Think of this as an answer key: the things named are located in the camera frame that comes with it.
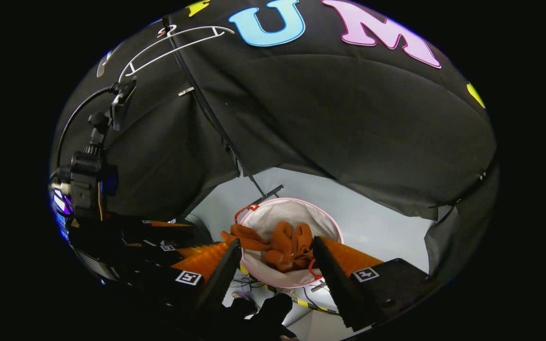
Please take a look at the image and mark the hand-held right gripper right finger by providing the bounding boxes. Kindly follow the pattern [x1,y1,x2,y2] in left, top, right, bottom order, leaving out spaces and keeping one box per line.
[311,235,442,332]

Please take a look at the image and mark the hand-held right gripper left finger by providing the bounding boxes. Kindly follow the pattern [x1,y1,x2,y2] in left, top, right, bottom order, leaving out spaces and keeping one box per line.
[121,238,244,313]

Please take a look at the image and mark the orange corduroy jacket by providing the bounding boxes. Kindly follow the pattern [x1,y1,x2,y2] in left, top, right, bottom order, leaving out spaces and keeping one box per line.
[221,221,315,273]

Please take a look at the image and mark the white laundry hamper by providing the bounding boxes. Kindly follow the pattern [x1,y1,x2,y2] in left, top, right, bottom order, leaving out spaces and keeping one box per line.
[234,197,344,289]

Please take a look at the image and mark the black clothes rack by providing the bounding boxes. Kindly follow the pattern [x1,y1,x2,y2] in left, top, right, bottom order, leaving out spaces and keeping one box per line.
[159,14,285,202]

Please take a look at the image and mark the yellow black floor tape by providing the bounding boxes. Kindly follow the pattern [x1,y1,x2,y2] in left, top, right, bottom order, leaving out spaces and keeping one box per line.
[239,265,340,315]

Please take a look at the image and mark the person's leg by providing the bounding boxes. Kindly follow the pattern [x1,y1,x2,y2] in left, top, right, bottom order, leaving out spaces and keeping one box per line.
[192,293,300,341]

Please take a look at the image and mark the black backdrop cloth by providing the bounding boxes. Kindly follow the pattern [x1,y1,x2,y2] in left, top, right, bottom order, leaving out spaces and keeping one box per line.
[50,0,499,285]

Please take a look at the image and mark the black floor cable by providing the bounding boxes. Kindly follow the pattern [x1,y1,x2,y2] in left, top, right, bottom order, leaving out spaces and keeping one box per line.
[301,286,341,315]

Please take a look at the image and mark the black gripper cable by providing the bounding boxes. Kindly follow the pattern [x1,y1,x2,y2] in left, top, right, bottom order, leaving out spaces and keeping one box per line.
[56,87,115,166]

